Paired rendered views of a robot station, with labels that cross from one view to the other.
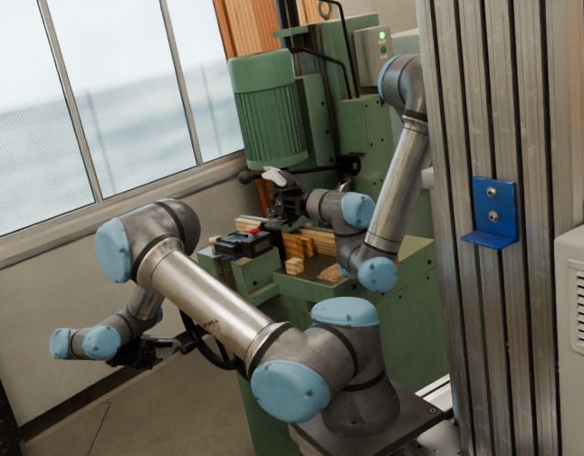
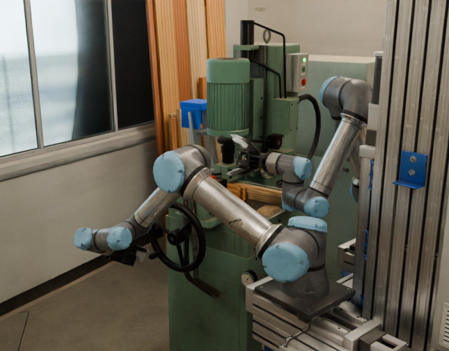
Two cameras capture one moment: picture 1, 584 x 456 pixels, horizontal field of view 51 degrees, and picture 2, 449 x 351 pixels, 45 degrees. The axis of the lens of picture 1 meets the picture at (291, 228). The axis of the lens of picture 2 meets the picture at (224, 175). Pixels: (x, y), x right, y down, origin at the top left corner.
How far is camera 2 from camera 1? 0.68 m
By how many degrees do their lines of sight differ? 13
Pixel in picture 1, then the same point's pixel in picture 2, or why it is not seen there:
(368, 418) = (316, 288)
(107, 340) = (124, 237)
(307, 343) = (296, 236)
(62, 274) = (8, 202)
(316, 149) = (253, 128)
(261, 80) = (232, 76)
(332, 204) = (287, 162)
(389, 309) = not seen: hidden behind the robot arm
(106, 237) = (168, 161)
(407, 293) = not seen: hidden behind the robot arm
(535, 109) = (445, 118)
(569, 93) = not seen: outside the picture
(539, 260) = (434, 196)
